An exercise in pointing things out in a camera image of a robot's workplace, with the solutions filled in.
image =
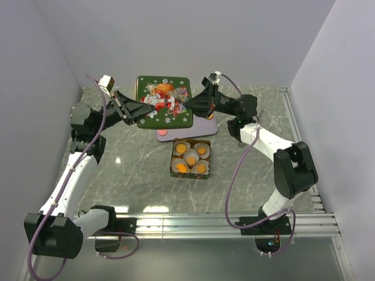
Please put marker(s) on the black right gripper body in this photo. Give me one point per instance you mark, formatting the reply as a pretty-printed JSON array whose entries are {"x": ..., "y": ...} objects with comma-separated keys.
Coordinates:
[{"x": 222, "y": 104}]

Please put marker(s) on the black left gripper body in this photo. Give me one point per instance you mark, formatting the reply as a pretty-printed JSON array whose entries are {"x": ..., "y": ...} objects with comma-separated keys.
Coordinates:
[{"x": 114, "y": 113}]

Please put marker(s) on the gold tin lid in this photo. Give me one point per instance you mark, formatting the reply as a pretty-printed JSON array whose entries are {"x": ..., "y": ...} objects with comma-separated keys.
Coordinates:
[{"x": 167, "y": 94}]

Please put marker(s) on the green gold cookie tin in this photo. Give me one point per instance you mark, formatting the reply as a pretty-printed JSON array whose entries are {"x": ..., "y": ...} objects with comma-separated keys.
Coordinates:
[{"x": 189, "y": 174}]

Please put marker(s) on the orange flower cookie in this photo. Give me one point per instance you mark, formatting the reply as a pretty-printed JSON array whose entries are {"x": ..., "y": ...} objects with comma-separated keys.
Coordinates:
[{"x": 201, "y": 168}]

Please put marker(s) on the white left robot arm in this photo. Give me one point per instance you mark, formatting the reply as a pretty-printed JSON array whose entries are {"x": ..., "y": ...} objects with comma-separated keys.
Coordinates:
[{"x": 54, "y": 231}]

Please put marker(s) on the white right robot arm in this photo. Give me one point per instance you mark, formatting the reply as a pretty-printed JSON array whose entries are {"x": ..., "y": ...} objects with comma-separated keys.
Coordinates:
[{"x": 293, "y": 165}]

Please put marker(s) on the purple tray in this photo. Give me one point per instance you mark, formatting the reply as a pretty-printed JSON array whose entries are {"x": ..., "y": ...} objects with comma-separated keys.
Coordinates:
[{"x": 201, "y": 127}]

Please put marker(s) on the pink round cookie left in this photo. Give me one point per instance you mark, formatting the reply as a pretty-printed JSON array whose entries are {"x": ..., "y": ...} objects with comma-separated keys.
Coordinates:
[{"x": 162, "y": 132}]

